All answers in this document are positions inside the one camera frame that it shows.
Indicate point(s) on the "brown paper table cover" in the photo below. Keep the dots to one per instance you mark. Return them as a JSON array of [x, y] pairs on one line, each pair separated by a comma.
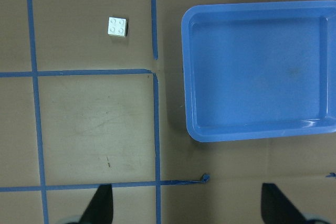
[[81, 108]]

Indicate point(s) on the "blue plastic tray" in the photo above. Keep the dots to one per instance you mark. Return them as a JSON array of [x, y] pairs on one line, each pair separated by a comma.
[[259, 70]]

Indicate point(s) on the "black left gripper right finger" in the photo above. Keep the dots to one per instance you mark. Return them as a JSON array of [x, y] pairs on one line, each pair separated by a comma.
[[277, 208]]

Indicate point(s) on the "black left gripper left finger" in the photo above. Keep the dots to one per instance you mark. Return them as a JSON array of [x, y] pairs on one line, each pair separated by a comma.
[[100, 208]]

